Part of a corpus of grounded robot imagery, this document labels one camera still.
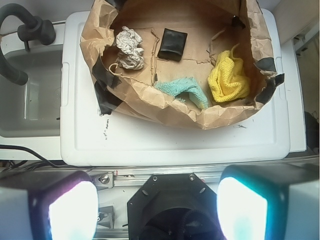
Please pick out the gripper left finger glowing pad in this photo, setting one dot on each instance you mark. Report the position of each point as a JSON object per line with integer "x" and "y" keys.
{"x": 48, "y": 205}

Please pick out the crumpled white paper ball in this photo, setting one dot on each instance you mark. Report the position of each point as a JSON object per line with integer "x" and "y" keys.
{"x": 130, "y": 55}

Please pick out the yellow knitted cloth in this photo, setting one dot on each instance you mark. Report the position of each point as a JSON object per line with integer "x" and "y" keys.
{"x": 227, "y": 80}

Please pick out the black box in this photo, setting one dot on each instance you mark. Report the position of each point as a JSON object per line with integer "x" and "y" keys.
{"x": 172, "y": 45}

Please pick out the teal knitted cloth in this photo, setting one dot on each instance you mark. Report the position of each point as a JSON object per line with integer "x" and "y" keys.
{"x": 185, "y": 85}

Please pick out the white sink basin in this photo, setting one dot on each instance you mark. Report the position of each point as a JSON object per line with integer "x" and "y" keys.
{"x": 33, "y": 109}

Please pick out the black octagonal mount plate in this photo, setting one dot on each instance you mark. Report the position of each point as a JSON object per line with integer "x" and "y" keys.
{"x": 174, "y": 207}

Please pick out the black faucet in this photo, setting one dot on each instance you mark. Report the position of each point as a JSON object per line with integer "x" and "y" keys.
{"x": 33, "y": 28}

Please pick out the brown paper bag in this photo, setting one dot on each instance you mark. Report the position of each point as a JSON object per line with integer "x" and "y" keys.
{"x": 212, "y": 26}

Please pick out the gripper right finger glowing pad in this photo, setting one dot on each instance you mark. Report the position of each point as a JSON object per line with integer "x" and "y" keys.
{"x": 278, "y": 201}

